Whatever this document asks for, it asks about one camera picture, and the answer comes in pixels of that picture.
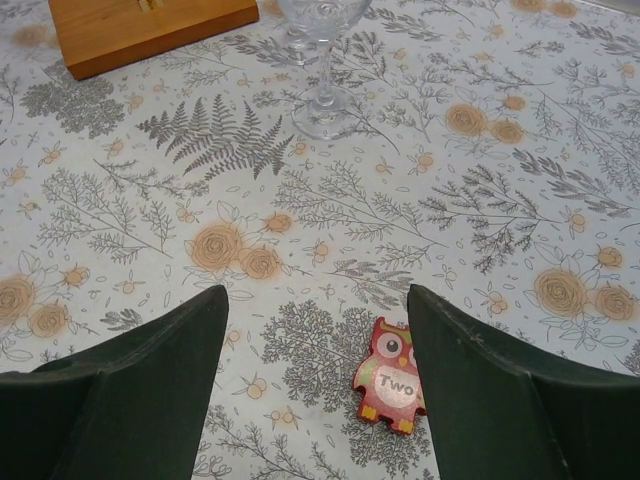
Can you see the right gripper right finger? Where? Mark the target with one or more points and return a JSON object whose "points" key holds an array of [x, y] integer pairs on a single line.
{"points": [[500, 408]]}

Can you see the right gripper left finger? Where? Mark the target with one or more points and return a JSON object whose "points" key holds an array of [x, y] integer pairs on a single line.
{"points": [[132, 407]]}

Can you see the clear wine glass back right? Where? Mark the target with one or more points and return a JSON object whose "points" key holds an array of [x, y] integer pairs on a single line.
{"points": [[322, 111]]}

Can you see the red owl toy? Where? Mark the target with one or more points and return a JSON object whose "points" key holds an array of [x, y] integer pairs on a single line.
{"points": [[388, 379]]}

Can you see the floral patterned table mat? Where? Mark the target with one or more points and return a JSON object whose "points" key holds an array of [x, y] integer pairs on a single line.
{"points": [[491, 155]]}

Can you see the gold wire wine glass rack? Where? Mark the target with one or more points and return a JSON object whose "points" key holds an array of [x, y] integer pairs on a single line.
{"points": [[99, 36]]}

